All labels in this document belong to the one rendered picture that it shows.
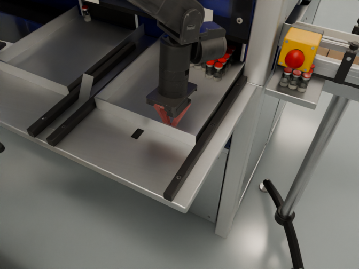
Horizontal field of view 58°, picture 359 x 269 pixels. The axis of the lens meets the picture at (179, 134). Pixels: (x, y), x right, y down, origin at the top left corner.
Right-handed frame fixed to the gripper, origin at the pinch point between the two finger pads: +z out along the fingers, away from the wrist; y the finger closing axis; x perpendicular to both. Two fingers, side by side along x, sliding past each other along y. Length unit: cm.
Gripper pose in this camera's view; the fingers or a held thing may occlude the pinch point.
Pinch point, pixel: (170, 127)
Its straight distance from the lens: 69.1
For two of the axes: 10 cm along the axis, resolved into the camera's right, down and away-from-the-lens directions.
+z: -0.8, 7.7, 6.3
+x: -8.8, -3.5, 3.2
